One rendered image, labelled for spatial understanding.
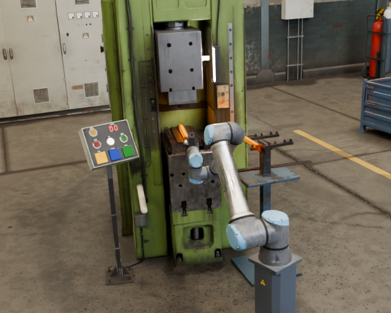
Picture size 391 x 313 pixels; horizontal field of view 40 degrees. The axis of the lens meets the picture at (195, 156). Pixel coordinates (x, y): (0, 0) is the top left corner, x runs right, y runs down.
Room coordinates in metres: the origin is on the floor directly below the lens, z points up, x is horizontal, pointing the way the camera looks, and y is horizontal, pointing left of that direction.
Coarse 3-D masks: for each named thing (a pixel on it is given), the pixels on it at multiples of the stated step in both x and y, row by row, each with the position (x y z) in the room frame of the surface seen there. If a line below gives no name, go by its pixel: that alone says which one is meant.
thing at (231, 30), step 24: (216, 0) 3.93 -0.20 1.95; (240, 0) 3.96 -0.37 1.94; (216, 24) 3.93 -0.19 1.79; (240, 24) 3.96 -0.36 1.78; (240, 48) 3.96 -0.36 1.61; (240, 72) 3.96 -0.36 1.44; (216, 96) 3.93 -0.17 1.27; (240, 96) 3.96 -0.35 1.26; (216, 120) 3.92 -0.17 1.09; (240, 120) 3.96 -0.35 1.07; (240, 144) 3.96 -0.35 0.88; (240, 168) 3.96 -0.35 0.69
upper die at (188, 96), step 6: (186, 90) 3.75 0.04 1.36; (192, 90) 3.76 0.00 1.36; (168, 96) 3.73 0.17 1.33; (174, 96) 3.74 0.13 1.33; (180, 96) 3.74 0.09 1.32; (186, 96) 3.75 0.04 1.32; (192, 96) 3.76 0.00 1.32; (168, 102) 3.75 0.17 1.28; (174, 102) 3.74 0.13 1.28; (180, 102) 3.74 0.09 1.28; (186, 102) 3.75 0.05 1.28; (192, 102) 3.76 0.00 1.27
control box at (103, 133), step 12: (120, 120) 3.63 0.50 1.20; (84, 132) 3.47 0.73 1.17; (96, 132) 3.50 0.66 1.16; (108, 132) 3.54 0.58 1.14; (120, 132) 3.58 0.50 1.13; (84, 144) 3.45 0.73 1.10; (108, 144) 3.49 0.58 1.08; (120, 144) 3.54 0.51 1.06; (132, 144) 3.57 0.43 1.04; (108, 156) 3.45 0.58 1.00; (132, 156) 3.52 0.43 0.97; (96, 168) 3.41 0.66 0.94
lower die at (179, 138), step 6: (186, 126) 4.15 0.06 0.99; (174, 132) 3.99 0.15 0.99; (180, 132) 3.97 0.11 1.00; (174, 138) 3.87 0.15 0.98; (180, 138) 3.83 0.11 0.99; (174, 144) 3.74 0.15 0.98; (180, 144) 3.74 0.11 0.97; (198, 144) 3.76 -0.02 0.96; (174, 150) 3.73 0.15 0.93; (180, 150) 3.74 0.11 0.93
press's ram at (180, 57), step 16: (160, 32) 3.79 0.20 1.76; (176, 32) 3.75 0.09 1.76; (192, 32) 3.76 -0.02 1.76; (160, 48) 3.73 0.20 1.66; (176, 48) 3.74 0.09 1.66; (192, 48) 3.76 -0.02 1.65; (160, 64) 3.73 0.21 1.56; (176, 64) 3.74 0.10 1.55; (192, 64) 3.76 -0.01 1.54; (160, 80) 3.73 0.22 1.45; (176, 80) 3.74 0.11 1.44; (192, 80) 3.76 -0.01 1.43
